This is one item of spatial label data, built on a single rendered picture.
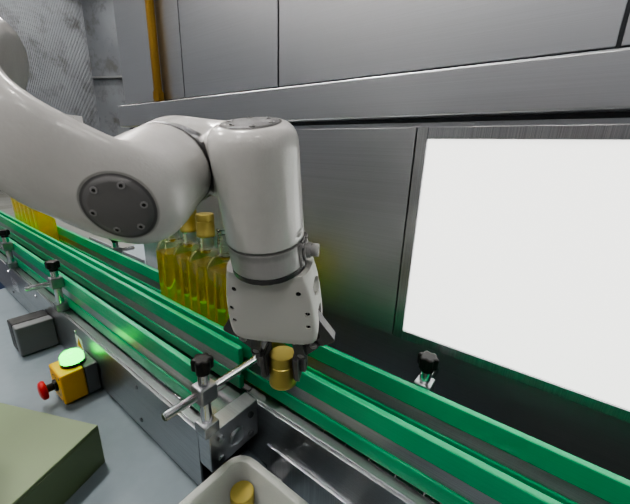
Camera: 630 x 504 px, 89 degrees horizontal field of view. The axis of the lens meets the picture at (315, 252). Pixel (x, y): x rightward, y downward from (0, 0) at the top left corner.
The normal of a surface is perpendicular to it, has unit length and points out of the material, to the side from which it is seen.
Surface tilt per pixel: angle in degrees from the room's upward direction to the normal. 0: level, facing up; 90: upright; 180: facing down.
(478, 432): 90
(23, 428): 4
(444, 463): 90
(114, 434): 0
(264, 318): 108
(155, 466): 0
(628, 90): 90
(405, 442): 90
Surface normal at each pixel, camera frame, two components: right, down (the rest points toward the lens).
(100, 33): -0.25, 0.28
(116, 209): 0.03, 0.52
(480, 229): -0.60, 0.22
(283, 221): 0.57, 0.43
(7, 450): -0.03, -0.95
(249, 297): -0.26, 0.53
